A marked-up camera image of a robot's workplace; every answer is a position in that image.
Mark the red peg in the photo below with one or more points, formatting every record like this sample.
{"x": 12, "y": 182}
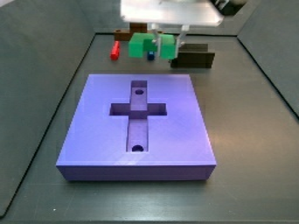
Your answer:
{"x": 115, "y": 51}

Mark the black fixture bracket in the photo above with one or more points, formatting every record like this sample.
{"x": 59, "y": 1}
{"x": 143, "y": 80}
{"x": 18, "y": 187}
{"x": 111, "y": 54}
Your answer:
{"x": 194, "y": 56}

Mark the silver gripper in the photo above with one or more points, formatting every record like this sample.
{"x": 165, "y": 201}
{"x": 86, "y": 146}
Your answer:
{"x": 173, "y": 12}

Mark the blue peg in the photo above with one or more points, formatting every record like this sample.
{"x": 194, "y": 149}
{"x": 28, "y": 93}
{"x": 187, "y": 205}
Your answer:
{"x": 150, "y": 56}

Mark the green U-shaped block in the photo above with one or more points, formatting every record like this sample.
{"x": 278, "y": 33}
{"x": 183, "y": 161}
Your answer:
{"x": 142, "y": 43}

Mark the purple board with cross slot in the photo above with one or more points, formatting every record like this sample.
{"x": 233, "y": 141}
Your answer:
{"x": 137, "y": 130}

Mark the brown T-shaped block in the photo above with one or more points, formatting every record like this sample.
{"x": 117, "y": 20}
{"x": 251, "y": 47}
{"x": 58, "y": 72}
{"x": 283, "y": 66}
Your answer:
{"x": 125, "y": 34}

